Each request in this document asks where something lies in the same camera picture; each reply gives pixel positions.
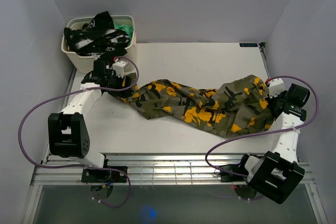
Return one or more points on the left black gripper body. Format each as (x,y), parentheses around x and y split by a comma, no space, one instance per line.
(115,82)

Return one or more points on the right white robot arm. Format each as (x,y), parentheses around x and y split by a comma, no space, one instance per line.
(277,173)

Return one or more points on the black white patterned trousers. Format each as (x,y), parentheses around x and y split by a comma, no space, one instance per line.
(98,38)

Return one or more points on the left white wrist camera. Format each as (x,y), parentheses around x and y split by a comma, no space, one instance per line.
(119,66)

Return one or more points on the green cloth in basket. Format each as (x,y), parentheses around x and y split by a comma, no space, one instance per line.
(126,28)

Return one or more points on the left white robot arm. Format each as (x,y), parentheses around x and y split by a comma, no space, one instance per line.
(67,130)

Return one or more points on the yellow camouflage trousers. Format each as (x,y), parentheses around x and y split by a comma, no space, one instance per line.
(236,108)

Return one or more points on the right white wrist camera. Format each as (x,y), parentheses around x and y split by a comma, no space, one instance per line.
(276,87)

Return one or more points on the aluminium front rail frame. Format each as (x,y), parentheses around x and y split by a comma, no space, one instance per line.
(143,170)

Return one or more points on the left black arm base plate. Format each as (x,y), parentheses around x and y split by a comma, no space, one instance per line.
(104,176)

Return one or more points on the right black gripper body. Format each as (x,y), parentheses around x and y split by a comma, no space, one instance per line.
(273,101)

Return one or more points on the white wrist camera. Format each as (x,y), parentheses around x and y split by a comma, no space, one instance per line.
(119,66)
(276,87)

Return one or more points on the aluminium table edge rail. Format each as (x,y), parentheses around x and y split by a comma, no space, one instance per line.
(263,55)

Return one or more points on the blue table label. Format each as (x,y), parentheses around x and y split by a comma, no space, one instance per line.
(248,44)

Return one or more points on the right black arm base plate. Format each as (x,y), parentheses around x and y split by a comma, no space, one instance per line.
(236,173)

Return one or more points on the white perforated laundry basket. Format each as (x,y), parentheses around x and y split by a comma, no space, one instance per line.
(84,64)

